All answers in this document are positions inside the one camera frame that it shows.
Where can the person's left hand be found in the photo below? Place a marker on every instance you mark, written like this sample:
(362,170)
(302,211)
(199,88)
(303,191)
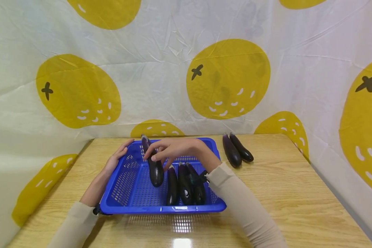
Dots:
(113,163)

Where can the person's right hand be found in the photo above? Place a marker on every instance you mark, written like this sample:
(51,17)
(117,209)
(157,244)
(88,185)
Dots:
(189,150)

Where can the person's right thumb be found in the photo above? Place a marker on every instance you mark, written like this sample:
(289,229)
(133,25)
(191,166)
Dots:
(169,161)

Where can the person's right fingers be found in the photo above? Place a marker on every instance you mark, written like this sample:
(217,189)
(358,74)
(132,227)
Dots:
(156,150)

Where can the person's left fingers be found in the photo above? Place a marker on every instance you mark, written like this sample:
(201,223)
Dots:
(122,151)

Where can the dark purple eggplant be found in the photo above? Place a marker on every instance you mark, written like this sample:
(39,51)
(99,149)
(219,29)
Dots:
(243,151)
(199,193)
(184,186)
(156,174)
(172,189)
(232,153)

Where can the blue plastic perforated basket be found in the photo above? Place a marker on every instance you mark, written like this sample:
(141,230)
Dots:
(133,193)

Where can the person's left forearm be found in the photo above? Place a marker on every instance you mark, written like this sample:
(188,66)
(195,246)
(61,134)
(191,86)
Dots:
(80,213)

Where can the person's right forearm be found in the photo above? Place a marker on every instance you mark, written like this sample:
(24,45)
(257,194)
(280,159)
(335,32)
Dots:
(245,210)

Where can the black wrist band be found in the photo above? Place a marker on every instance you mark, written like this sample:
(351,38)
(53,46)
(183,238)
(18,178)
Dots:
(99,210)
(204,177)

